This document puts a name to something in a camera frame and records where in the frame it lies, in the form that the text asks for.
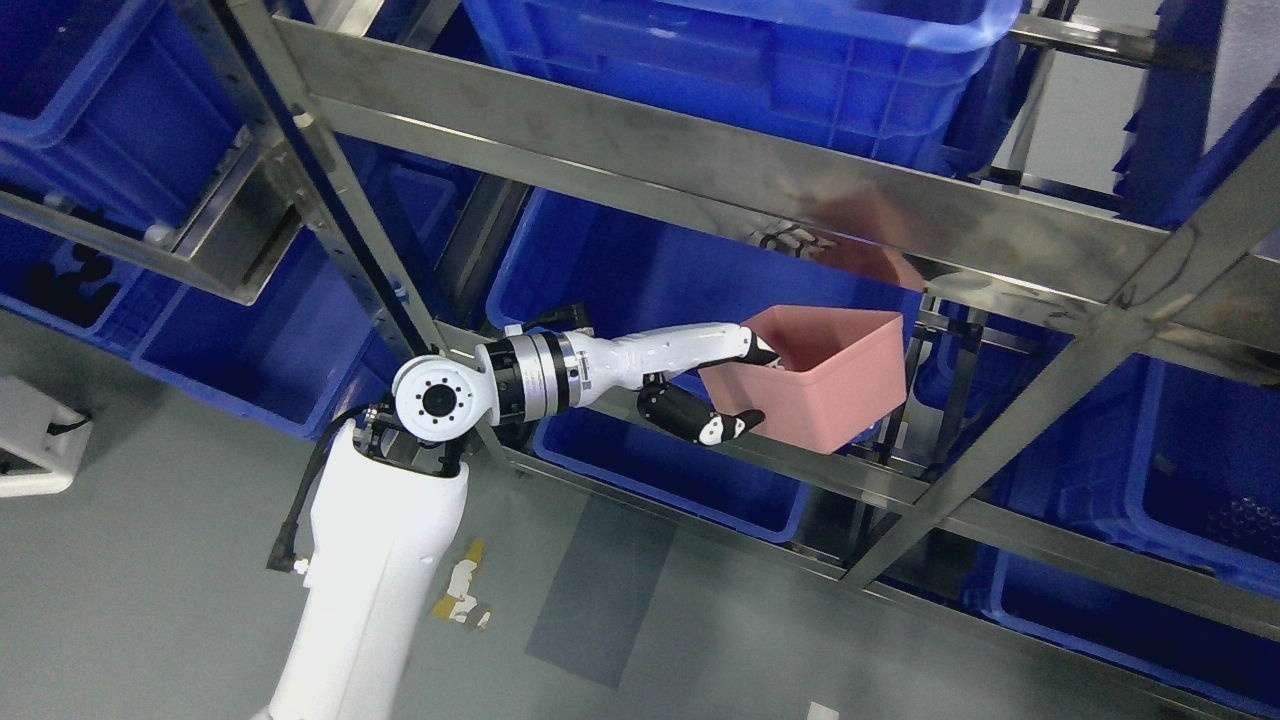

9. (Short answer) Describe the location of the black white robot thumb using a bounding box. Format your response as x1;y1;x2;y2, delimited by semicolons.
637;383;765;447

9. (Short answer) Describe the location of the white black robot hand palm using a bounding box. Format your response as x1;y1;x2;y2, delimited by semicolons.
572;322;780;407

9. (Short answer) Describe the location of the pink plastic storage box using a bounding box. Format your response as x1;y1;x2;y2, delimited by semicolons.
699;305;908;455

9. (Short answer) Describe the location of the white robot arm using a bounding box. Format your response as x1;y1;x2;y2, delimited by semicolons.
259;307;780;719

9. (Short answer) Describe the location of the blue shelf bin lower left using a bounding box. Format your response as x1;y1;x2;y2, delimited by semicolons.
131;165;479;441

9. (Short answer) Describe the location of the blue bin top shelf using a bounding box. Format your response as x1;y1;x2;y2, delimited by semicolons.
463;1;1029;177

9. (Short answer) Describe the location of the blue shelf bin upper left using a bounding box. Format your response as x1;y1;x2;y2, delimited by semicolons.
1;1;242;231

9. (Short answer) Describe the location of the blue bin lower middle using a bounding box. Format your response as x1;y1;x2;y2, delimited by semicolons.
532;409;863;552

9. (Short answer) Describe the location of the blue bin lower right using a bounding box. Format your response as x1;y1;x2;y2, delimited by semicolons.
992;355;1279;596

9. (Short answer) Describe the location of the blue bin bottom right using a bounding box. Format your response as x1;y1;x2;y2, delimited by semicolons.
961;547;1279;719

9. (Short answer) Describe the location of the white device on floor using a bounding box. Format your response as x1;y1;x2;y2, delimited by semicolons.
1;375;93;498

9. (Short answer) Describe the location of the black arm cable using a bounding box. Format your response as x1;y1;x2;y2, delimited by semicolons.
266;404;381;574

